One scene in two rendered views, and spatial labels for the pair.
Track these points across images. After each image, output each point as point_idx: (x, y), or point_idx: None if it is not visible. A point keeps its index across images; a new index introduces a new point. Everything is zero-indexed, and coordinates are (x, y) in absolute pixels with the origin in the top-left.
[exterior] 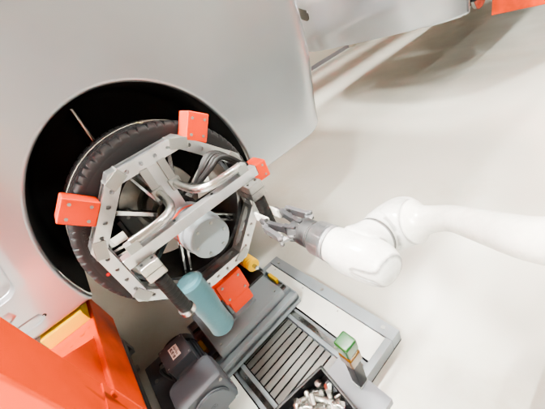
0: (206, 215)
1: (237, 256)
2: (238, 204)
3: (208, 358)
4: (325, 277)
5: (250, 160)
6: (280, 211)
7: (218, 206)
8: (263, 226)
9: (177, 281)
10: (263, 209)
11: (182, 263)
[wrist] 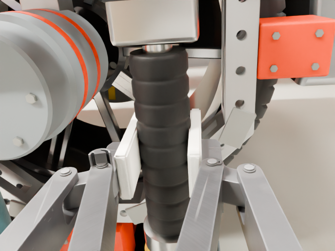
0: (11, 29)
1: (129, 206)
2: (209, 109)
3: None
4: None
5: (298, 16)
6: (200, 169)
7: (193, 101)
8: (61, 170)
9: (7, 164)
10: (145, 113)
11: (50, 144)
